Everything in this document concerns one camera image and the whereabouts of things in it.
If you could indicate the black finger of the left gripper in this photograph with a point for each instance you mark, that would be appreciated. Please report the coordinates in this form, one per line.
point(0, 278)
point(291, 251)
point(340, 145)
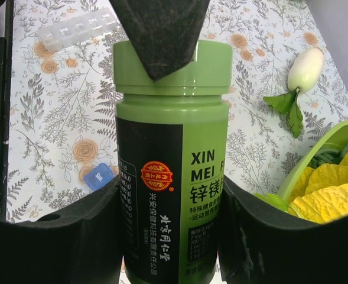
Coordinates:
point(164, 33)

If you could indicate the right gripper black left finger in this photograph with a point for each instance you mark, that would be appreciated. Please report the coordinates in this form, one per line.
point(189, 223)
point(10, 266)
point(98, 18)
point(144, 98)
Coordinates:
point(80, 243)

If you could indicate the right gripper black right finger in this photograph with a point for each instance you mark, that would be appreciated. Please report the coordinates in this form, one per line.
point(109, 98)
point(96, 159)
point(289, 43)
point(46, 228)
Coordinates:
point(261, 244)

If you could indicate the blue weekly pill organizer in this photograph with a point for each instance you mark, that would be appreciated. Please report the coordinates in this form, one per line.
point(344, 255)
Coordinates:
point(99, 177)

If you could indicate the green pill bottle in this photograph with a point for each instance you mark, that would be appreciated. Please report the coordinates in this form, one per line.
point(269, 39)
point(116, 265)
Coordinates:
point(171, 158)

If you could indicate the yellow napa cabbage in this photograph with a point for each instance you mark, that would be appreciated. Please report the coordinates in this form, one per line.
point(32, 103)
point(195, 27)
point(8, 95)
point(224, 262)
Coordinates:
point(320, 194)

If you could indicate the clear plastic pill strip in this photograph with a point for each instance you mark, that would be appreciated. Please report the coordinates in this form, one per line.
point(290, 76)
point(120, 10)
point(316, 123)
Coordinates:
point(67, 33)

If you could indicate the green plastic basket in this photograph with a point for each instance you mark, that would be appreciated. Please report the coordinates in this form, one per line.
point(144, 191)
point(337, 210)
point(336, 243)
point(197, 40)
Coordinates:
point(336, 138)

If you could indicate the white radish with leaves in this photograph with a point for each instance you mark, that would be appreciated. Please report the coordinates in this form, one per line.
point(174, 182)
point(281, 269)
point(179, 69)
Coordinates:
point(302, 77)

